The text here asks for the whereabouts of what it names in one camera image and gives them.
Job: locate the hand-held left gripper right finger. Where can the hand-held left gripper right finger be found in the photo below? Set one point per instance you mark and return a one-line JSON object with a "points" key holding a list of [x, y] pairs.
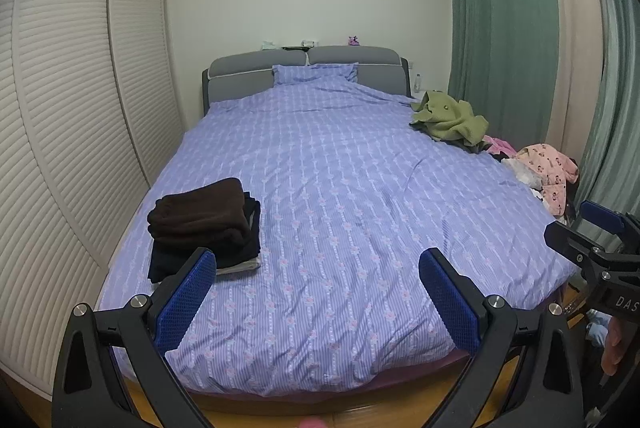
{"points": [[450, 303]]}

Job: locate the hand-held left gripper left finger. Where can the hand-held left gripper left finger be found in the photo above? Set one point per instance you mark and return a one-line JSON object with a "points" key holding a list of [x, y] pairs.
{"points": [[185, 303]]}

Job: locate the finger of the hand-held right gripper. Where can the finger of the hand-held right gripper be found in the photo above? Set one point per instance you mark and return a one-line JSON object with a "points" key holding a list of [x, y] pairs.
{"points": [[605, 214], [565, 238]]}

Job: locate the brown pants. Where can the brown pants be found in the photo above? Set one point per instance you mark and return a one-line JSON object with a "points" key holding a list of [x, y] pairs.
{"points": [[200, 213]]}

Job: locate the person's right hand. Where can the person's right hand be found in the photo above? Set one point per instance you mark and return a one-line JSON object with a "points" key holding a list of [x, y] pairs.
{"points": [[620, 345]]}

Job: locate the light blue cloth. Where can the light blue cloth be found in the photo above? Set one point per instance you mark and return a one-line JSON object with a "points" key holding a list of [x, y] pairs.
{"points": [[597, 333]]}

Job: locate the black folded clothes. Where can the black folded clothes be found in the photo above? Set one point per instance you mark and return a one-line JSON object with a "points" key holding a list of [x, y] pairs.
{"points": [[165, 265]]}

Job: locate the white folded garment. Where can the white folded garment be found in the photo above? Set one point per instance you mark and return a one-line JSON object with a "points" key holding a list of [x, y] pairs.
{"points": [[240, 266]]}

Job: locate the pink printed garment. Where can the pink printed garment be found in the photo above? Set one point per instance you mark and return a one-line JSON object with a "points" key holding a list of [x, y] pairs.
{"points": [[550, 168]]}

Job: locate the white crumpled garment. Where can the white crumpled garment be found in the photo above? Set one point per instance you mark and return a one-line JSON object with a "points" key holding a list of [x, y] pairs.
{"points": [[522, 173]]}

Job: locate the mauve bed sheet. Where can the mauve bed sheet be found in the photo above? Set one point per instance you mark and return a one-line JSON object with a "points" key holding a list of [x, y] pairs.
{"points": [[400, 383]]}

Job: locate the pale green sheer curtain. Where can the pale green sheer curtain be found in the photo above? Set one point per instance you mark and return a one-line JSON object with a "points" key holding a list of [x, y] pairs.
{"points": [[620, 108]]}

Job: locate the magenta garment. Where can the magenta garment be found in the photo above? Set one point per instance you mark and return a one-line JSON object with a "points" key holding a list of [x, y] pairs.
{"points": [[497, 145]]}

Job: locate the purple striped bedspread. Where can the purple striped bedspread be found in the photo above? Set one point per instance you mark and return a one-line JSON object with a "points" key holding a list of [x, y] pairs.
{"points": [[340, 208]]}

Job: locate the beige curtain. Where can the beige curtain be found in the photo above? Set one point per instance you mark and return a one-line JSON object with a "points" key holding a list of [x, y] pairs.
{"points": [[575, 58]]}

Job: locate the green garment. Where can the green garment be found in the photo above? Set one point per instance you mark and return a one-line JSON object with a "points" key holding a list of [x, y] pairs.
{"points": [[450, 118]]}

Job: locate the white bottle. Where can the white bottle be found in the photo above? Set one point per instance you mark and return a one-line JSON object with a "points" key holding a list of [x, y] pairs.
{"points": [[418, 81]]}

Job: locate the grey padded headboard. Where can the grey padded headboard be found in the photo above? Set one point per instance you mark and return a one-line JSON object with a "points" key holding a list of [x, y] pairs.
{"points": [[240, 88]]}

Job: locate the white louvered wardrobe door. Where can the white louvered wardrobe door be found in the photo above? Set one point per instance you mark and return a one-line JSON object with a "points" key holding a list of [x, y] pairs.
{"points": [[60, 108], [145, 58]]}

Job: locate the purple striped pillow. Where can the purple striped pillow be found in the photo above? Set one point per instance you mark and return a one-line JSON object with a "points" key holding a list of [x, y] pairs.
{"points": [[315, 73]]}

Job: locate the small pink toy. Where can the small pink toy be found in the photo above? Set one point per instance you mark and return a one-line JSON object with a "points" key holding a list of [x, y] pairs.
{"points": [[353, 40]]}

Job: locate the small white box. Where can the small white box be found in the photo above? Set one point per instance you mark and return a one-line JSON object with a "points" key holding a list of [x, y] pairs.
{"points": [[310, 44]]}

